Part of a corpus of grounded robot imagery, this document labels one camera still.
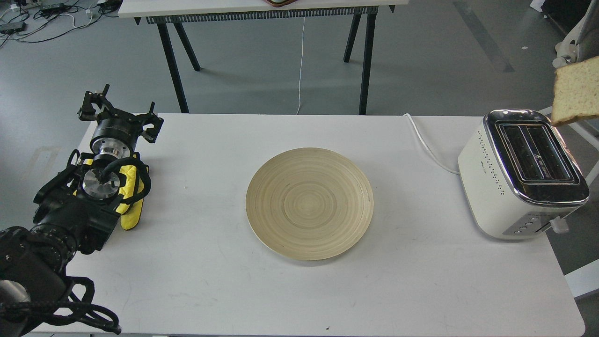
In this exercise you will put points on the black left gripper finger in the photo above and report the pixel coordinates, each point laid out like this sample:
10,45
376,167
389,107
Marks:
96,107
150,125

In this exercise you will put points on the white background table black legs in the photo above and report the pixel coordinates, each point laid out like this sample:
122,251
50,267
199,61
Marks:
237,37

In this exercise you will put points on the white chrome toaster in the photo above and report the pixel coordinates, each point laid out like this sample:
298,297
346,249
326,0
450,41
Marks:
519,177

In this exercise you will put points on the yellow cloth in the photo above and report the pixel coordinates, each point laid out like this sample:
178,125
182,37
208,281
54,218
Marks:
125,180

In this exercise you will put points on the brown bowl on background table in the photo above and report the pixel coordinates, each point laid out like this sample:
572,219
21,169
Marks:
280,3

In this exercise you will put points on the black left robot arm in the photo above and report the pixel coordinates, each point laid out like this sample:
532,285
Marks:
77,212

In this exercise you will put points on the slice of brown bread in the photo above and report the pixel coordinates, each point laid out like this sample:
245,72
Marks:
576,92

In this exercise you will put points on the round wooden plate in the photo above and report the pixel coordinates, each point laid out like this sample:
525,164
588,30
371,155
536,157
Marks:
309,204

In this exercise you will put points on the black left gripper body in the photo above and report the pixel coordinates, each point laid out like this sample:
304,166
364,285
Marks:
117,133

